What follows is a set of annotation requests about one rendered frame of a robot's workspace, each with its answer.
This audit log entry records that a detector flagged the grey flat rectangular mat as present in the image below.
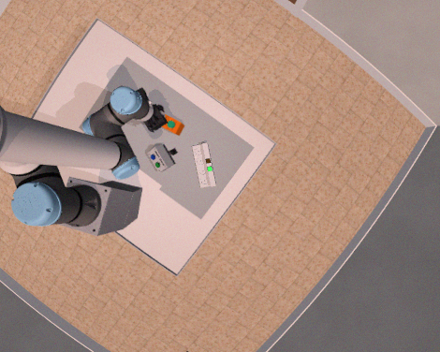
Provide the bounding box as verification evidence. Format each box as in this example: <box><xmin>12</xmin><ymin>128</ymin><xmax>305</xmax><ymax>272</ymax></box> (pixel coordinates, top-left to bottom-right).
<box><xmin>79</xmin><ymin>57</ymin><xmax>254</xmax><ymax>219</ymax></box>

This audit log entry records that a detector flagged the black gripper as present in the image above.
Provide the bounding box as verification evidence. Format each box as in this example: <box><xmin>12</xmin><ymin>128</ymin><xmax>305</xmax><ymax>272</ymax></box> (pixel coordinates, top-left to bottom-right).
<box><xmin>145</xmin><ymin>104</ymin><xmax>168</xmax><ymax>132</ymax></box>

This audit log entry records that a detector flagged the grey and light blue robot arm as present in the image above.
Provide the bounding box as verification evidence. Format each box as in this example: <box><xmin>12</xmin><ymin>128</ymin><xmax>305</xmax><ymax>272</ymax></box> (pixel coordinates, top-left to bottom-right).
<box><xmin>0</xmin><ymin>86</ymin><xmax>154</xmax><ymax>227</ymax></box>

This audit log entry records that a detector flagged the orange test tube rack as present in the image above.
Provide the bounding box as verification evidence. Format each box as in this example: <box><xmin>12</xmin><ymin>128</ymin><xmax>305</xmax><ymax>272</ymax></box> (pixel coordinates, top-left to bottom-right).
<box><xmin>162</xmin><ymin>114</ymin><xmax>184</xmax><ymax>136</ymax></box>

